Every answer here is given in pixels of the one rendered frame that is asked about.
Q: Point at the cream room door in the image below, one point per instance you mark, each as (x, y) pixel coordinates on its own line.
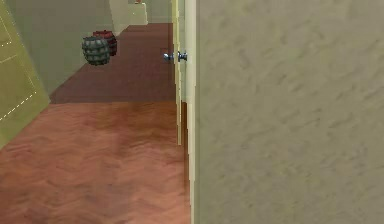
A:
(181, 83)

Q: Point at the silver round door knob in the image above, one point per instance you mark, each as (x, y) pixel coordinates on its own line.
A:
(176, 56)

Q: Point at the red woven round basket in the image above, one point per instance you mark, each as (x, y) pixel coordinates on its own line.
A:
(108, 39)

